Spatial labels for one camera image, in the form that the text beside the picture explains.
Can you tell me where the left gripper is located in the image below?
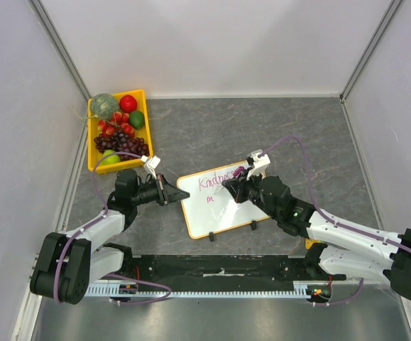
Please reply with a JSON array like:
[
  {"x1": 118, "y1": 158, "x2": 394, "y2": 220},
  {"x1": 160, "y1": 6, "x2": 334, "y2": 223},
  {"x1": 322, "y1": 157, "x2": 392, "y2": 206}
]
[{"x1": 131, "y1": 173, "x2": 188, "y2": 207}]

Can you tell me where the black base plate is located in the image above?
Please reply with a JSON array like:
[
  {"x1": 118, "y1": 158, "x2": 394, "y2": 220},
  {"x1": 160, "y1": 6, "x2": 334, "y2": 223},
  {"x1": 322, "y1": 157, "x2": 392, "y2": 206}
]
[{"x1": 118, "y1": 255, "x2": 329, "y2": 292}]

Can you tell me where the white cable duct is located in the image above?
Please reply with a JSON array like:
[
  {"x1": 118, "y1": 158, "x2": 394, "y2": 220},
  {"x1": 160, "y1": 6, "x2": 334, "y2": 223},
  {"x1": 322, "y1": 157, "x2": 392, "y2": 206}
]
[{"x1": 84, "y1": 281, "x2": 329, "y2": 299}]

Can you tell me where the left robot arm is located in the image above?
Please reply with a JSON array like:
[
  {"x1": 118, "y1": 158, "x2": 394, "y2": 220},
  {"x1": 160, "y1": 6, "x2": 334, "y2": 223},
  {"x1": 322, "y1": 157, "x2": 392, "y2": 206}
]
[{"x1": 30, "y1": 169, "x2": 190, "y2": 305}]

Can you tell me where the green melon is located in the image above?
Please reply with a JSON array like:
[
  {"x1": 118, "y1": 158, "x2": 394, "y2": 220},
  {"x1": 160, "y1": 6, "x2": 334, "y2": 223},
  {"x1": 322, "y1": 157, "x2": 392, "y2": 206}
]
[{"x1": 89, "y1": 93, "x2": 120, "y2": 121}]

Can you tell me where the purple grape bunch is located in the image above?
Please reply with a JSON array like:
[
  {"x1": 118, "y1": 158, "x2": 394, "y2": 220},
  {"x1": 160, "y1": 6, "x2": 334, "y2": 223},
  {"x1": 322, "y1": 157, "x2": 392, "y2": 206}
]
[{"x1": 93, "y1": 133, "x2": 150, "y2": 156}]

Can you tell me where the yellow framed whiteboard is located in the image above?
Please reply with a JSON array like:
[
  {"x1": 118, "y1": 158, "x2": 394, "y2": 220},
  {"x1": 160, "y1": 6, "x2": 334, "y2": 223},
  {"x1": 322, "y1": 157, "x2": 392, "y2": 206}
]
[{"x1": 177, "y1": 161, "x2": 268, "y2": 239}]

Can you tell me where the yellow candy packet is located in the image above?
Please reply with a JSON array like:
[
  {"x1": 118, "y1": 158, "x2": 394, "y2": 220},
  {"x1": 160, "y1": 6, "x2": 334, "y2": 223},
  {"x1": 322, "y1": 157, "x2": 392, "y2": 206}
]
[{"x1": 305, "y1": 239, "x2": 322, "y2": 250}]

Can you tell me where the pink capped whiteboard marker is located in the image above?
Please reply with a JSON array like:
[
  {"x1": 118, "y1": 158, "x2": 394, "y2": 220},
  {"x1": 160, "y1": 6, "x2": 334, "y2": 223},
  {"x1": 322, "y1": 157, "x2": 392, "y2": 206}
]
[{"x1": 214, "y1": 166, "x2": 245, "y2": 194}]

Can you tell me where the red apple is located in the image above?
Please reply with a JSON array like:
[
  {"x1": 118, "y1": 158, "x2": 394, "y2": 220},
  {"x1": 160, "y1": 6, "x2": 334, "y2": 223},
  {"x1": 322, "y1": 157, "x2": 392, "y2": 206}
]
[{"x1": 119, "y1": 94, "x2": 138, "y2": 113}]

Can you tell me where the right black whiteboard foot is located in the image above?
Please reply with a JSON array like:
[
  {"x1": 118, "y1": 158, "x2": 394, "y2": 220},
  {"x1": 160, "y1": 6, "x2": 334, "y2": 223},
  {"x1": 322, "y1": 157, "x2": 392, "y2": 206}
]
[{"x1": 250, "y1": 220, "x2": 257, "y2": 231}]

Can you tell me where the dark green lime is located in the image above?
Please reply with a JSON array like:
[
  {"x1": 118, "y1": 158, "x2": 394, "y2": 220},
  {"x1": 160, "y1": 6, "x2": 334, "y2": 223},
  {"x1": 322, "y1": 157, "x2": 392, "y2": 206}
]
[{"x1": 129, "y1": 110, "x2": 145, "y2": 130}]

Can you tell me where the yellow plastic bin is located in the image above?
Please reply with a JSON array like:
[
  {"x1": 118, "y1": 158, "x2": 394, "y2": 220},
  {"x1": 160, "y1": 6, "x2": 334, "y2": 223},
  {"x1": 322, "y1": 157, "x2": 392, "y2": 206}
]
[{"x1": 87, "y1": 90, "x2": 154, "y2": 174}]

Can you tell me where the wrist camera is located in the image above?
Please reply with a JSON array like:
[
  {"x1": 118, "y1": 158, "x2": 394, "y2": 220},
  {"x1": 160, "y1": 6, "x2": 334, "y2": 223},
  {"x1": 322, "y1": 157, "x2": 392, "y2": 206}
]
[
  {"x1": 141, "y1": 156, "x2": 160, "y2": 178},
  {"x1": 246, "y1": 149, "x2": 270, "y2": 180}
]

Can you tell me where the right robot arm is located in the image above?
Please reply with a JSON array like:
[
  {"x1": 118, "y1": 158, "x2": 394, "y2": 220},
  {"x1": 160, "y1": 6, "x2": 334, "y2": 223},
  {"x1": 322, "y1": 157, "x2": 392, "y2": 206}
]
[{"x1": 222, "y1": 175, "x2": 411, "y2": 301}]

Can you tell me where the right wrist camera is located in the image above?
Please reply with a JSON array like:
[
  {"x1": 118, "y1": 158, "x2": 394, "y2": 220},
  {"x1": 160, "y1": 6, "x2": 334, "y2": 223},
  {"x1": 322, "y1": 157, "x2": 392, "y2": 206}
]
[{"x1": 246, "y1": 149, "x2": 270, "y2": 180}]

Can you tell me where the light green apple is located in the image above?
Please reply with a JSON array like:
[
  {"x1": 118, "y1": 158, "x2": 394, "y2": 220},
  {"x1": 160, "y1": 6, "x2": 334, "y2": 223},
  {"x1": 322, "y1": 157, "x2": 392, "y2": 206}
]
[{"x1": 100, "y1": 150, "x2": 121, "y2": 166}]

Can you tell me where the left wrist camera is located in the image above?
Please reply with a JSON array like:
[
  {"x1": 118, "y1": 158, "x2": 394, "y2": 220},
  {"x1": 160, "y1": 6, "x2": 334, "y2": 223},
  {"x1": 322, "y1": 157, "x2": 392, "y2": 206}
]
[{"x1": 141, "y1": 156, "x2": 160, "y2": 178}]

